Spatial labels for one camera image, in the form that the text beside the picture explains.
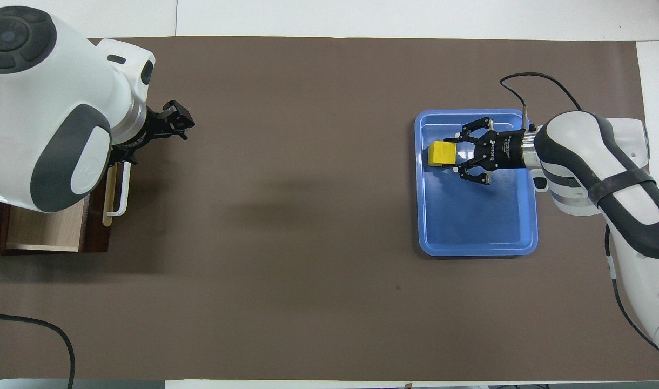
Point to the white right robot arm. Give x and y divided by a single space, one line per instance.
621 178

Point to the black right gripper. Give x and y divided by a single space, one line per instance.
506 148

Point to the blue plastic tray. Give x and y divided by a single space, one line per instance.
475 205

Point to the yellow block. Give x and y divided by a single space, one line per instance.
442 154

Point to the dark wooden drawer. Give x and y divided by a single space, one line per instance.
54 227

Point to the brown table mat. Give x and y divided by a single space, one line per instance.
308 216

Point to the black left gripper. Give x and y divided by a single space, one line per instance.
143 129

